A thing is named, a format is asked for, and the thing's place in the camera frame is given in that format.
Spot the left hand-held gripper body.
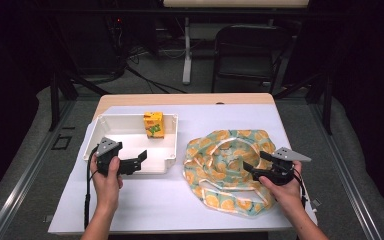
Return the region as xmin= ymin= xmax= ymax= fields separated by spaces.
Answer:
xmin=95 ymin=136 xmax=143 ymax=177

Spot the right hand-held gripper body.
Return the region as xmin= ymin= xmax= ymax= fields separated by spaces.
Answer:
xmin=255 ymin=146 xmax=313 ymax=187

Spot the white plastic bin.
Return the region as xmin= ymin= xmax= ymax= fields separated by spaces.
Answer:
xmin=82 ymin=113 xmax=180 ymax=175

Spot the orange print fabric bag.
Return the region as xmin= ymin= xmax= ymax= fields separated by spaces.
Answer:
xmin=182 ymin=129 xmax=278 ymax=218

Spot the yellow juice carton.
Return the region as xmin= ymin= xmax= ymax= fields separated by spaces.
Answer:
xmin=142 ymin=111 xmax=166 ymax=140

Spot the person's right hand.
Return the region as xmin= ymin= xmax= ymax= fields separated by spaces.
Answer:
xmin=258 ymin=160 xmax=306 ymax=215

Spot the person's left hand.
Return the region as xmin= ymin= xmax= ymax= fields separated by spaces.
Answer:
xmin=89 ymin=154 xmax=124 ymax=212

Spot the white table mat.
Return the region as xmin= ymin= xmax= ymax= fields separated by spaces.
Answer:
xmin=48 ymin=103 xmax=318 ymax=234

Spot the black metal stand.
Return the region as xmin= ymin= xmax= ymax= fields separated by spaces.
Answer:
xmin=273 ymin=71 xmax=334 ymax=136
xmin=48 ymin=71 xmax=109 ymax=132

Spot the black folding chair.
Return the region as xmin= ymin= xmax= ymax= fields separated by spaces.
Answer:
xmin=210 ymin=23 xmax=294 ymax=95

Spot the white stand leg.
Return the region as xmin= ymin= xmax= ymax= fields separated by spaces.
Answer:
xmin=181 ymin=16 xmax=193 ymax=85

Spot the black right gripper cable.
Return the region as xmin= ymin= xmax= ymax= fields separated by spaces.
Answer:
xmin=293 ymin=168 xmax=310 ymax=210

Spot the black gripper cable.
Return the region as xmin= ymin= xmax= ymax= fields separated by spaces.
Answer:
xmin=83 ymin=145 xmax=100 ymax=231
xmin=293 ymin=168 xmax=310 ymax=210

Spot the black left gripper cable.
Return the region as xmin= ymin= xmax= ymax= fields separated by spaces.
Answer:
xmin=83 ymin=145 xmax=100 ymax=231

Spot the aluminium floor rail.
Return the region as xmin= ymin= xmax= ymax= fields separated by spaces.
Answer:
xmin=0 ymin=99 xmax=78 ymax=240
xmin=308 ymin=103 xmax=383 ymax=240

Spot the black floor cable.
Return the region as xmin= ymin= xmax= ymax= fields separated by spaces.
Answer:
xmin=125 ymin=64 xmax=188 ymax=95

